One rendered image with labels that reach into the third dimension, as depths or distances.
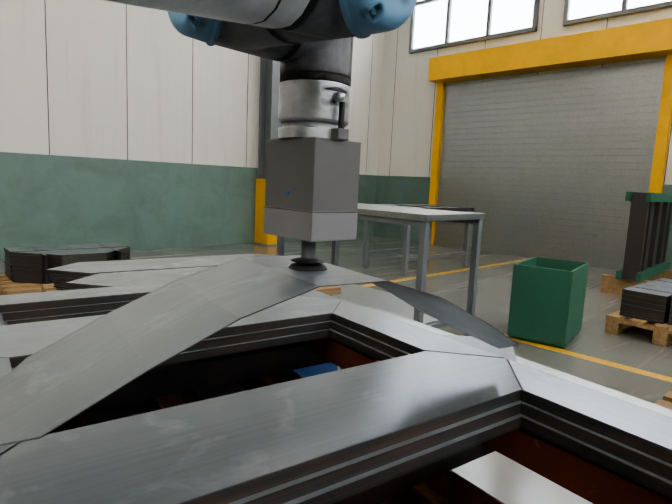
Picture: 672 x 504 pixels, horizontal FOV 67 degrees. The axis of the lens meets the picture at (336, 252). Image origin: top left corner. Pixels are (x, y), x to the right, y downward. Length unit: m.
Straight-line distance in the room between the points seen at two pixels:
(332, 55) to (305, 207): 0.15
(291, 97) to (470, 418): 0.44
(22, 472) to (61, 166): 7.12
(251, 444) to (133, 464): 0.11
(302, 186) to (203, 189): 7.93
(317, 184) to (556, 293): 3.57
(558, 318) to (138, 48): 6.47
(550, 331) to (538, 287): 0.33
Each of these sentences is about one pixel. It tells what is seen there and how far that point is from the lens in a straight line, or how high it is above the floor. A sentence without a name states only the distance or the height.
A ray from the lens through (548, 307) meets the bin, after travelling 4.05.
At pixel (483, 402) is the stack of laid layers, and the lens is 0.70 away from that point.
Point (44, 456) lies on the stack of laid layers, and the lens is 0.59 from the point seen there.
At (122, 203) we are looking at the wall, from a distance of 7.88.
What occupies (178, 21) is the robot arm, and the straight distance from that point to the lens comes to 0.49.
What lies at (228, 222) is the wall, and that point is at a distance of 8.71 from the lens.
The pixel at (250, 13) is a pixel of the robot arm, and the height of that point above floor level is 1.23.
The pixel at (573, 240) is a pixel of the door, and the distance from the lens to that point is 8.91.
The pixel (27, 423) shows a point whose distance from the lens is 0.46.
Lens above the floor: 1.13
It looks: 8 degrees down
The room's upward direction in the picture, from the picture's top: 3 degrees clockwise
